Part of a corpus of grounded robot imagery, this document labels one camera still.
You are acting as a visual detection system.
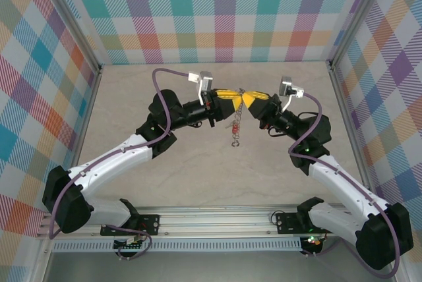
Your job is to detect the grey metal panel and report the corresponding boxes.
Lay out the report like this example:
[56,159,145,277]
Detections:
[42,251,396,282]

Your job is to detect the right gripper thin black wire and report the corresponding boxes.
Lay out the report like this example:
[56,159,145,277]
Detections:
[266,125,291,138]

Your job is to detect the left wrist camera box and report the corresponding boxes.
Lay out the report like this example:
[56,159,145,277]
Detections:
[187,70,216,105]

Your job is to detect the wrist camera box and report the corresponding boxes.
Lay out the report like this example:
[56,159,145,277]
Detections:
[187,70,216,105]
[278,75,306,112]

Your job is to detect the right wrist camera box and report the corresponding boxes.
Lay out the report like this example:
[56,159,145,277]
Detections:
[278,75,306,112]

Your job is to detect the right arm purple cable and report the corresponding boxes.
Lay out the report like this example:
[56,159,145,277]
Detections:
[287,92,405,279]

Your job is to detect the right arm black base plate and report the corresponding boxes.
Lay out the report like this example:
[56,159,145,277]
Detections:
[275,211,334,235]

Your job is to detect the aluminium cross rail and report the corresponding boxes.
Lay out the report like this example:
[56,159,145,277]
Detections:
[36,204,363,240]

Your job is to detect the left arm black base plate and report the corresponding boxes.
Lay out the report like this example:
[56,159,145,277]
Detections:
[100,213,162,237]

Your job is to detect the right aluminium frame post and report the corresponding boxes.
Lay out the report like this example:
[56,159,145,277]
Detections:
[329,0,394,65]

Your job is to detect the aluminium frame post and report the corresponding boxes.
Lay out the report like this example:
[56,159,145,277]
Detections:
[38,0,104,74]
[329,0,394,65]

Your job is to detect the white slotted cable duct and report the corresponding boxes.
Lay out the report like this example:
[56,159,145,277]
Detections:
[51,237,303,253]

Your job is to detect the left aluminium frame post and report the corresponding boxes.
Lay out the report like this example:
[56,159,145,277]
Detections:
[38,0,104,74]

